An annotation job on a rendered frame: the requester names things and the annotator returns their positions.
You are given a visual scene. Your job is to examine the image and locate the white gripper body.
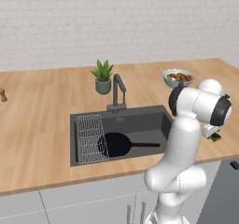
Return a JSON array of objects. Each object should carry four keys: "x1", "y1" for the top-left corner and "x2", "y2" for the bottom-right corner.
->
[{"x1": 202, "y1": 123, "x2": 220, "y2": 139}]

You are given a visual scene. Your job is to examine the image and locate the green sponge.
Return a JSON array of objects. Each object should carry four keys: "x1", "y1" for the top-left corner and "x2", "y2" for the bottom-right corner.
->
[{"x1": 209, "y1": 133, "x2": 223, "y2": 143}]

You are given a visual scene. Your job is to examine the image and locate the dark grey sink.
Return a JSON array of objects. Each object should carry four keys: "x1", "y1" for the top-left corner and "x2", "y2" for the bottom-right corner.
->
[{"x1": 69, "y1": 105, "x2": 176, "y2": 168}]

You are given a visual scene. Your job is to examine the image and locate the orange and yellow food pieces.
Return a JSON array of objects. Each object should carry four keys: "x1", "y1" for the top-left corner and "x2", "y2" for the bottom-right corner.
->
[{"x1": 166, "y1": 72, "x2": 192, "y2": 82}]

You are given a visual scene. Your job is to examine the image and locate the pale blue bowl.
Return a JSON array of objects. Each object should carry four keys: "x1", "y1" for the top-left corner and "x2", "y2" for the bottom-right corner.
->
[{"x1": 162, "y1": 68, "x2": 195, "y2": 90}]

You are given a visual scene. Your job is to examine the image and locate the grey dishwasher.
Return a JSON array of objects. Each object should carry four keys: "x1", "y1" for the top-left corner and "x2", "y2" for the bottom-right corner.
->
[{"x1": 195, "y1": 160, "x2": 239, "y2": 224}]

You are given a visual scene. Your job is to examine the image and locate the white cupboard door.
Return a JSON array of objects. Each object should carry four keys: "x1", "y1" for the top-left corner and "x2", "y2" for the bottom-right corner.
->
[
  {"x1": 44, "y1": 194, "x2": 138, "y2": 224},
  {"x1": 135, "y1": 189, "x2": 161, "y2": 224}
]

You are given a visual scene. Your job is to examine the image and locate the dark grey tap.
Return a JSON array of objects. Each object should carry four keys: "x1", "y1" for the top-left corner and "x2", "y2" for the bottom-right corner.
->
[{"x1": 106, "y1": 73, "x2": 128, "y2": 114}]

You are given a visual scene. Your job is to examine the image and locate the green plant in grey pot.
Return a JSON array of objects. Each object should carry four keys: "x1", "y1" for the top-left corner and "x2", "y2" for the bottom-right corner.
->
[{"x1": 90, "y1": 59, "x2": 115, "y2": 96}]

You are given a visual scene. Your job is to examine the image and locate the white drawer front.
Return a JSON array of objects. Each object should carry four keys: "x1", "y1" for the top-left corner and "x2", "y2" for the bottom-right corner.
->
[
  {"x1": 0, "y1": 189, "x2": 47, "y2": 220},
  {"x1": 38, "y1": 172, "x2": 151, "y2": 212}
]

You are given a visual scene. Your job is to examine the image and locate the black pan with brown handle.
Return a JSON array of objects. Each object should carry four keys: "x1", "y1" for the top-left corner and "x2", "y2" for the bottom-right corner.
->
[{"x1": 97, "y1": 132, "x2": 162, "y2": 159}]

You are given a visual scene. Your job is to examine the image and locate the grey cupboard handle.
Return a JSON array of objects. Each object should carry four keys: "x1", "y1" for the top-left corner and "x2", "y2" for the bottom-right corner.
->
[
  {"x1": 139, "y1": 201, "x2": 147, "y2": 224},
  {"x1": 125, "y1": 203, "x2": 132, "y2": 224}
]

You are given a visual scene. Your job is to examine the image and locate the white wire rack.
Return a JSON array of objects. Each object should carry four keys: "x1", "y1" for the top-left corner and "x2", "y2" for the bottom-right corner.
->
[{"x1": 76, "y1": 113, "x2": 111, "y2": 165}]

